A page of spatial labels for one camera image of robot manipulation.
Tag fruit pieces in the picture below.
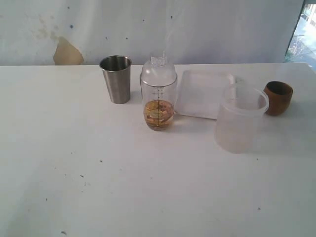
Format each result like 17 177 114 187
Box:
143 100 174 131

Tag clear graduated shaker cup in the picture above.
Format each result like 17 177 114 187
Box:
140 80 177 131

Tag clear shaker lid dome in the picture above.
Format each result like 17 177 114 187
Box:
140 50 177 87

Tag stainless steel cup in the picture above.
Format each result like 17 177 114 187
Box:
99 55 132 104

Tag brown wooden cup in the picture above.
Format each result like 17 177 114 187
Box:
264 81 293 116

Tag white rectangular tray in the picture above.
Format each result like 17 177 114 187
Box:
176 70 239 120

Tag translucent plastic container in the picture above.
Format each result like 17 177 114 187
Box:
214 83 269 154

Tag window frame dark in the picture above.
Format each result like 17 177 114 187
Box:
284 0 306 63

